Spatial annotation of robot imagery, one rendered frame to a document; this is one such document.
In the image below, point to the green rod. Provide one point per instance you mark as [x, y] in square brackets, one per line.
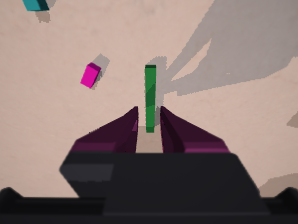
[150, 91]

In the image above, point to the magenta rectangular block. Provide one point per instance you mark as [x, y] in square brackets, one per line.
[90, 75]

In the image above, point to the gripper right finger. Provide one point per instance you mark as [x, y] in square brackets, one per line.
[187, 137]

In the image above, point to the turquoise rod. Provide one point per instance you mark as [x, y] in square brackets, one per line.
[36, 5]

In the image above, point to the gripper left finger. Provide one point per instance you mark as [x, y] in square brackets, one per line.
[112, 136]

